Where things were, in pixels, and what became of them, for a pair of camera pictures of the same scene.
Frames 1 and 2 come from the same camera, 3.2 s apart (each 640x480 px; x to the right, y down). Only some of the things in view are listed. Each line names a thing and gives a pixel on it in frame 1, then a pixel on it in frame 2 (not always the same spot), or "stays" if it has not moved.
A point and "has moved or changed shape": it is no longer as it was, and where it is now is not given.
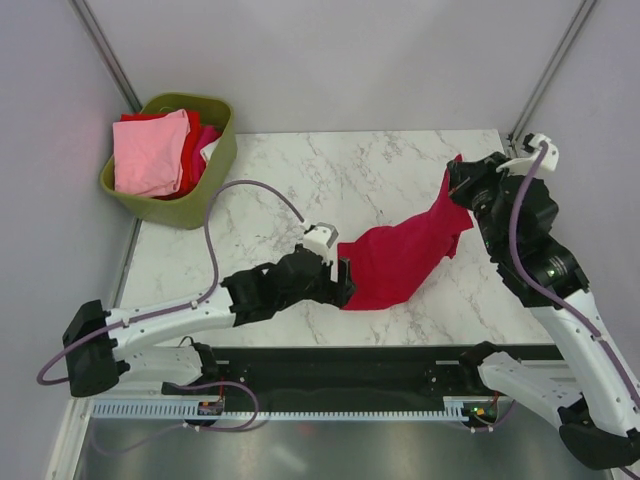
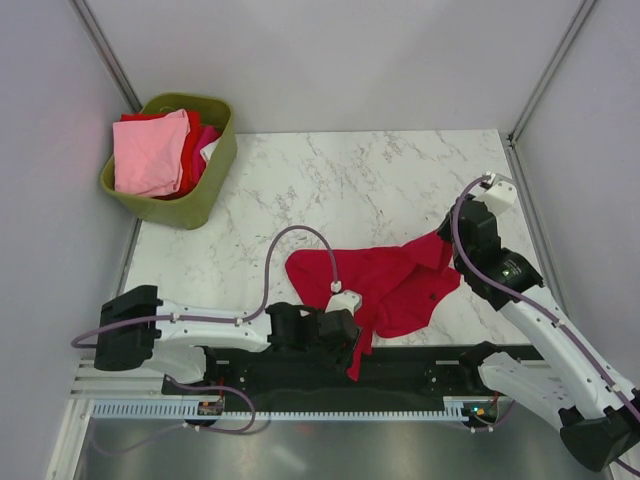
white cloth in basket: x=207 y=152 stays
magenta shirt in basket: x=207 y=135 stays
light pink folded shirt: x=149 y=153 stays
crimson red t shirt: x=391 y=264 has moved or changed shape
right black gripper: x=466 y=175 to x=444 y=230
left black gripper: x=333 y=292 to x=339 y=358
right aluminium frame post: x=515 y=134 stays
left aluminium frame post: x=103 y=48 stays
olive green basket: x=194 y=211 stays
